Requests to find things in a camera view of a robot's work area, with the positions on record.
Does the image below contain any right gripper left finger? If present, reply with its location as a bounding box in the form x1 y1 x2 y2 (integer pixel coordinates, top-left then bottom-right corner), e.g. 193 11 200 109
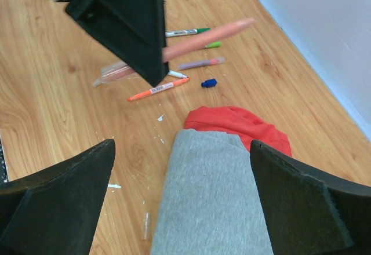
1 139 115 254

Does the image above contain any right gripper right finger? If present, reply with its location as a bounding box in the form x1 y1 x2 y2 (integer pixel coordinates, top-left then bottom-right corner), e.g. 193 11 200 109
250 140 370 254

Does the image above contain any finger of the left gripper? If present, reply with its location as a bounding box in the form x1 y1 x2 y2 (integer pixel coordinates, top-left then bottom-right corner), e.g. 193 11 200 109
66 0 169 87

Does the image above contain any orange white pen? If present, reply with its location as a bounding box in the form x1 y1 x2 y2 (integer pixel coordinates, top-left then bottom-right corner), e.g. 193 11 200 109
165 28 197 38

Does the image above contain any pink pen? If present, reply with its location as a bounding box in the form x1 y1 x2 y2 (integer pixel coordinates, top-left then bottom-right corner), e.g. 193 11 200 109
92 18 256 87

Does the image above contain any orange highlighter pen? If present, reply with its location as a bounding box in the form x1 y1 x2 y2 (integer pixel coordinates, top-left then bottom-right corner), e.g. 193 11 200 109
127 77 190 101

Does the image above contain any purple pen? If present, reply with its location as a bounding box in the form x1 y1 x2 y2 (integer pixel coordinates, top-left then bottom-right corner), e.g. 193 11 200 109
178 57 225 70

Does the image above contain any light green pen cap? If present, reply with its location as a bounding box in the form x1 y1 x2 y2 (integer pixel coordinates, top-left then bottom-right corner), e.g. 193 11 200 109
203 41 221 49

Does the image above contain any clear pen cap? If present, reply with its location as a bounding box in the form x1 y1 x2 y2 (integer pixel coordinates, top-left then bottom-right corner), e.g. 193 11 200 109
143 212 151 241

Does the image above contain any dark green pen cap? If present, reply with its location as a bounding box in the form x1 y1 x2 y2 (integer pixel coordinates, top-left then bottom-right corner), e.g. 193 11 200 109
196 28 210 34

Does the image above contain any blue pen cap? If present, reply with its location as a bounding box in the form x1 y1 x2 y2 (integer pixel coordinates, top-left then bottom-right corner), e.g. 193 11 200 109
201 78 217 88

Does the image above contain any white marker blue end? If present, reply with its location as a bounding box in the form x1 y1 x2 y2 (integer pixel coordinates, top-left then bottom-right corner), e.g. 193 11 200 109
168 70 188 79

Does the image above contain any red and grey cloth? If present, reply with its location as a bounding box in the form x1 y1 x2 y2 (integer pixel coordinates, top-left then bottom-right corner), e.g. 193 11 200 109
151 106 292 254

